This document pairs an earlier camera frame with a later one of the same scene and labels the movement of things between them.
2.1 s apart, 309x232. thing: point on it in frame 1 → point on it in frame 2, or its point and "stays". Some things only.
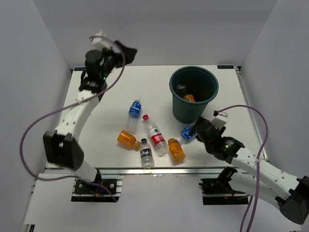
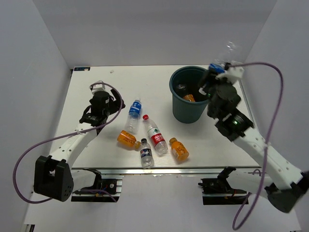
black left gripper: [119, 57] → [116, 104]
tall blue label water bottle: [134, 111] stays
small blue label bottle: [181, 86] stays
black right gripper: [220, 131] → [210, 77]
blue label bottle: [188, 134] → [218, 65]
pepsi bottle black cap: [147, 161] stays
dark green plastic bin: [191, 88] stays
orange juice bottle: [129, 139] stays
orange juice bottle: [189, 97] stays
